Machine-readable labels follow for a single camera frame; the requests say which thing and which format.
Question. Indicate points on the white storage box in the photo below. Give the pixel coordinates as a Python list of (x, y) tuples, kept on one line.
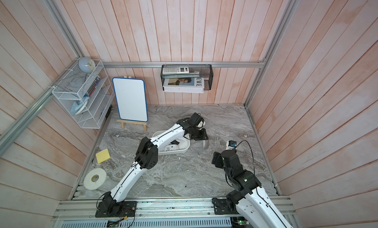
[(174, 145)]

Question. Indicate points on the wooden easel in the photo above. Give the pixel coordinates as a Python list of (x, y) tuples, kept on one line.
[(133, 124)]

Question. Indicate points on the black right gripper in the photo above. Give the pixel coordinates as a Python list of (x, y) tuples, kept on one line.
[(218, 156)]

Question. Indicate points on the green thin book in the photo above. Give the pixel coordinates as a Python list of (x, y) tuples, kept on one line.
[(181, 75)]

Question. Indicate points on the white wire shelf rack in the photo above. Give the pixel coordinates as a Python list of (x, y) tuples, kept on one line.
[(86, 97)]

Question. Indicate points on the white calculator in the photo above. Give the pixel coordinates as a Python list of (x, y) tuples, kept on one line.
[(175, 70)]

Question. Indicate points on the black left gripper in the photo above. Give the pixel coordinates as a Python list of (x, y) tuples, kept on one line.
[(202, 137)]

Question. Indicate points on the silver mouse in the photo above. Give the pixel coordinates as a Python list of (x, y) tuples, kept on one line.
[(205, 144)]

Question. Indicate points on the white board blue frame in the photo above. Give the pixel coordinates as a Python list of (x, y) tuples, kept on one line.
[(130, 99)]

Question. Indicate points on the white tape roll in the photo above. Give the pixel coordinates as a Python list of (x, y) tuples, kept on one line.
[(95, 179)]

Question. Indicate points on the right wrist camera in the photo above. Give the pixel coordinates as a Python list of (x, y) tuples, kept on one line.
[(231, 145)]

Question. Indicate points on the black mouse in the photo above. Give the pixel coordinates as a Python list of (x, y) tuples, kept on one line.
[(175, 142)]

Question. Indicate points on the yellow sticky note pad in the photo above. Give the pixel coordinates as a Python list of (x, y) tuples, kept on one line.
[(102, 156)]

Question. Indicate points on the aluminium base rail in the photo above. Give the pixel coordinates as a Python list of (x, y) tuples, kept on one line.
[(197, 212)]

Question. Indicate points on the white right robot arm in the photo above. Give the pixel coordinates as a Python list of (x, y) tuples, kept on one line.
[(251, 189)]

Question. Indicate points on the black mesh wall basket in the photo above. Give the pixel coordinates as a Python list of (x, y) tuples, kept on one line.
[(205, 70)]

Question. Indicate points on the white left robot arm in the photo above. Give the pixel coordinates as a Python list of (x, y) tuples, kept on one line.
[(113, 202)]

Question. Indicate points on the white magazine book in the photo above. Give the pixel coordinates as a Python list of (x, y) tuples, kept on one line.
[(184, 85)]

